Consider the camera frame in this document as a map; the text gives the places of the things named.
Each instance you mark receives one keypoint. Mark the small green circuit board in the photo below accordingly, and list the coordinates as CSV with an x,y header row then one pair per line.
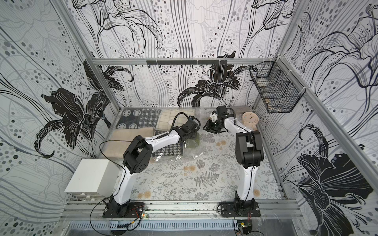
x,y
245,228

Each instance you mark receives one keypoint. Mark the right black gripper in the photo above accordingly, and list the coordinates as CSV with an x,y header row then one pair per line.
x,y
211,127

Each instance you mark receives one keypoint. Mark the beige fluffy folded cloth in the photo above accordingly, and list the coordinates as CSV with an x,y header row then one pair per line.
x,y
120,140

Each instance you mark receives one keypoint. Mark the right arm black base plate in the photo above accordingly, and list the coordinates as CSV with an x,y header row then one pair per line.
x,y
234,209

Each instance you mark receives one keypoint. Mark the black wire basket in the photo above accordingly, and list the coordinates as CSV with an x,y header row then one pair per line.
x,y
278,93

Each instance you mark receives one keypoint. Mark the black white houndstooth scarf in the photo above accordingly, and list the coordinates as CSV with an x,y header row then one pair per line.
x,y
171,150

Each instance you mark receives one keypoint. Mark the green scarf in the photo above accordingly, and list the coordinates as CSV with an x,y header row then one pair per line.
x,y
193,143

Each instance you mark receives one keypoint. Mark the pink round clock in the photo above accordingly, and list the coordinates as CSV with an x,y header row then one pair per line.
x,y
250,120

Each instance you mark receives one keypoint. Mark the black wall bar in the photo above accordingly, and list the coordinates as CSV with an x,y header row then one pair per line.
x,y
187,62

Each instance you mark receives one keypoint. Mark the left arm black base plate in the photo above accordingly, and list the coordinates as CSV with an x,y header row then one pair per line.
x,y
131,210

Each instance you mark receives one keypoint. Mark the cream checked scarf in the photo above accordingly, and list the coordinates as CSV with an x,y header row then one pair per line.
x,y
166,117

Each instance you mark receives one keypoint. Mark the white box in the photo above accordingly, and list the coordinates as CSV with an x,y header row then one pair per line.
x,y
93,178

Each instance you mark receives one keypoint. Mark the clear plastic vacuum bag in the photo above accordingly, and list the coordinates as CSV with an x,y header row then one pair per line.
x,y
190,149

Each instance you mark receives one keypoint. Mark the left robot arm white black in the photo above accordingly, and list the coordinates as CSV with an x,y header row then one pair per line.
x,y
137,156

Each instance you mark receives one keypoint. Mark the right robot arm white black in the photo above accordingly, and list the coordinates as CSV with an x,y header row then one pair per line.
x,y
248,151

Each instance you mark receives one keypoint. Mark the grey sponge block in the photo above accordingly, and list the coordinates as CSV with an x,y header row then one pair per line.
x,y
241,109

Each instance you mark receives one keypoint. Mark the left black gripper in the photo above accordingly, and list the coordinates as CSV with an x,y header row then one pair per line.
x,y
191,134

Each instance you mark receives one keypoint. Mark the black patterned folded cloth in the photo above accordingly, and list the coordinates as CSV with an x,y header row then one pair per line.
x,y
134,118

